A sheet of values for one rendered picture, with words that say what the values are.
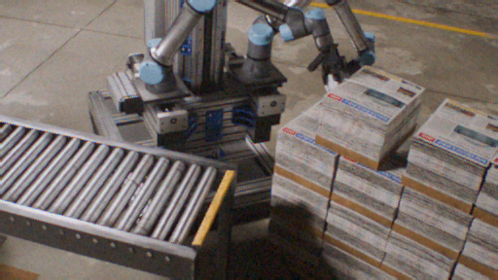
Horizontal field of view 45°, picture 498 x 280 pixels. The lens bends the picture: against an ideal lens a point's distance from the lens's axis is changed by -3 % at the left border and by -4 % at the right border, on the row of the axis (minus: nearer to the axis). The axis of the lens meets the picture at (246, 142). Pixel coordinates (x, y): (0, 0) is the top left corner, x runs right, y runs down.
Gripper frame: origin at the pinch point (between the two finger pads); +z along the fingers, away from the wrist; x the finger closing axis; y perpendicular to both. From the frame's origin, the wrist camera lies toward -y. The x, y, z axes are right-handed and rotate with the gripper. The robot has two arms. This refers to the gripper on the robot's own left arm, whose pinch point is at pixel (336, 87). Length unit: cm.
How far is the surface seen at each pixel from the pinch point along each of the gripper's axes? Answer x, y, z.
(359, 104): 28, 21, 41
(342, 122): 24, 12, 45
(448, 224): 76, -10, 48
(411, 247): 65, -28, 48
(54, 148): -68, -6, 111
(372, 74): 21.6, 20.9, 14.8
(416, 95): 43, 20, 18
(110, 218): -21, -6, 127
